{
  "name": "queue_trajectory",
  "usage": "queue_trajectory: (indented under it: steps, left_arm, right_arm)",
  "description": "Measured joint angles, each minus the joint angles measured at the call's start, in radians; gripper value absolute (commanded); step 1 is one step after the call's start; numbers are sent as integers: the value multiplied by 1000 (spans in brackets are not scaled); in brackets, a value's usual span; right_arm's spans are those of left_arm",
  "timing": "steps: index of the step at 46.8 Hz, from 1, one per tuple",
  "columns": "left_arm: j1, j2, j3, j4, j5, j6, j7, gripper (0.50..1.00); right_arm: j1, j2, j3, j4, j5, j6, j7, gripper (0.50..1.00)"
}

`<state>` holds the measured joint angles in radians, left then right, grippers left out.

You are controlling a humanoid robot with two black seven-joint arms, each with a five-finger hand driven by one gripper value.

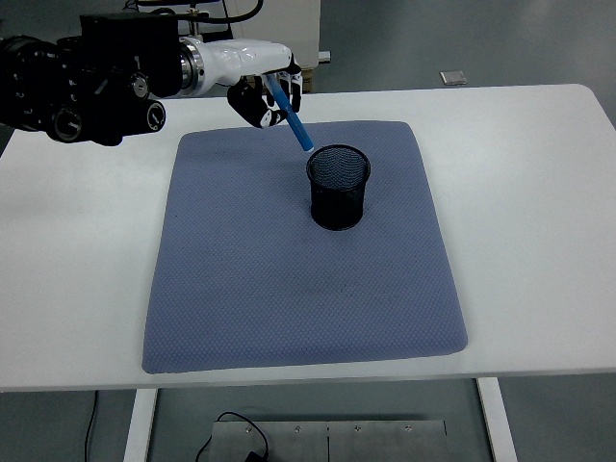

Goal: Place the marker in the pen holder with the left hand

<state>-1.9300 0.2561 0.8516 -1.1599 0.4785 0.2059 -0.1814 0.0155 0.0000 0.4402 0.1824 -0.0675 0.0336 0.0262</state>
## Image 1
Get blue textured mat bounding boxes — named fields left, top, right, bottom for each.
left=141, top=119, right=471, bottom=375

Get black cable with adapter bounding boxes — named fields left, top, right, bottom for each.
left=194, top=411, right=273, bottom=462

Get white table leg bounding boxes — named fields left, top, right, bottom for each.
left=476, top=376, right=520, bottom=462
left=122, top=387, right=160, bottom=462

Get white cabinet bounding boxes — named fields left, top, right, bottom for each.
left=224, top=0, right=322, bottom=73

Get blue marker pen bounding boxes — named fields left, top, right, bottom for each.
left=263, top=71, right=317, bottom=155

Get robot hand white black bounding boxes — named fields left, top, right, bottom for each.
left=199, top=39, right=305, bottom=131

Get thin black cable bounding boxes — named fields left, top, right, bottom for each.
left=85, top=390, right=100, bottom=462

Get grey metal plate with screws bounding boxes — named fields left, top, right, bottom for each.
left=212, top=419, right=449, bottom=462

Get black mesh pen holder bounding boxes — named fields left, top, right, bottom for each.
left=305, top=143, right=372, bottom=232

